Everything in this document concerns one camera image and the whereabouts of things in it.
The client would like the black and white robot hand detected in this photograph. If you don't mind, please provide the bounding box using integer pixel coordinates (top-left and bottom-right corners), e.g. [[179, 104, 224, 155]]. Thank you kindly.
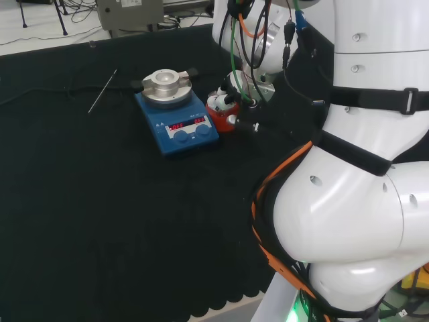
[[206, 71, 243, 113]]

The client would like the black bench cloth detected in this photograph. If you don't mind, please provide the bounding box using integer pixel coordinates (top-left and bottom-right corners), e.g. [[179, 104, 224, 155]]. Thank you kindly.
[[0, 23, 336, 322]]

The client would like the clear glass round-bottom flask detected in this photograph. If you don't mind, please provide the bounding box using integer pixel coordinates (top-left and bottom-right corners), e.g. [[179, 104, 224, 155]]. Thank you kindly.
[[212, 102, 236, 119]]

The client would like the black tripod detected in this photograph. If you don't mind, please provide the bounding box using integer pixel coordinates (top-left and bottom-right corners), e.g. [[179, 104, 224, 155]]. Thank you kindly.
[[15, 0, 70, 36]]

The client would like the green cable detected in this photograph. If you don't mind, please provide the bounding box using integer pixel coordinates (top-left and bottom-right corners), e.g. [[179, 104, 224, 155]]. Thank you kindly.
[[229, 0, 256, 102]]

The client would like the grey equipment box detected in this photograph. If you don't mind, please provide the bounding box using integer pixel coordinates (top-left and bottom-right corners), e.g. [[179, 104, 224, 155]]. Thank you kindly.
[[95, 0, 166, 38]]

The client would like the heater with blue base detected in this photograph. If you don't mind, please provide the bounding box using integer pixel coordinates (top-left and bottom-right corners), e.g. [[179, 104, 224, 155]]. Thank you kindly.
[[130, 67, 221, 160]]

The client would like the orange flask support ring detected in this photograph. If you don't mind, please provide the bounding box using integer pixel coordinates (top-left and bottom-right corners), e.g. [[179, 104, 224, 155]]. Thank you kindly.
[[205, 100, 241, 135]]

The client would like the orange cable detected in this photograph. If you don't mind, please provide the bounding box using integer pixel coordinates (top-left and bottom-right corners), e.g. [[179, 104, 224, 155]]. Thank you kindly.
[[249, 140, 323, 303]]

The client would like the thin steel probe rod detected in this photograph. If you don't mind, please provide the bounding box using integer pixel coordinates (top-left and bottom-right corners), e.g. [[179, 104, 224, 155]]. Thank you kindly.
[[87, 68, 119, 114]]

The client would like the thin black probe cable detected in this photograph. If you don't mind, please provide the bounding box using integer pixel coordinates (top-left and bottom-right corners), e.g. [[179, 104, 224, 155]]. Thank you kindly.
[[0, 82, 135, 105]]

